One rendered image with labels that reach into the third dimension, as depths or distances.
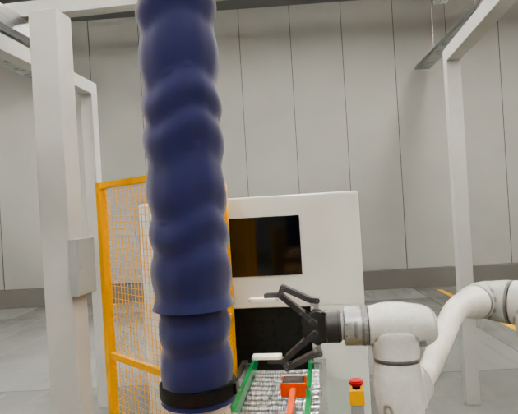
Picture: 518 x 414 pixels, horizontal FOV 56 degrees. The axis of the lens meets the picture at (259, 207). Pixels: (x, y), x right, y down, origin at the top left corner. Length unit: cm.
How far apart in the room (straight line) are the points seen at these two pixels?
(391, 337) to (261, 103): 985
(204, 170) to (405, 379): 73
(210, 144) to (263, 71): 961
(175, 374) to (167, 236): 38
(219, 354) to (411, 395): 55
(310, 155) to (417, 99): 256
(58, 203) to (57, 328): 67
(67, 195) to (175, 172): 148
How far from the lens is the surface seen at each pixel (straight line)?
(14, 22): 364
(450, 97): 482
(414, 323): 115
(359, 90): 1101
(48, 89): 289
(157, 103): 140
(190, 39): 143
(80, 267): 276
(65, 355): 290
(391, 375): 117
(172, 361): 146
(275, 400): 362
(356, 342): 117
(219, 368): 145
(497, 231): 1158
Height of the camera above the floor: 188
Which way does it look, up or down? level
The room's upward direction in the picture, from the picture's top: 3 degrees counter-clockwise
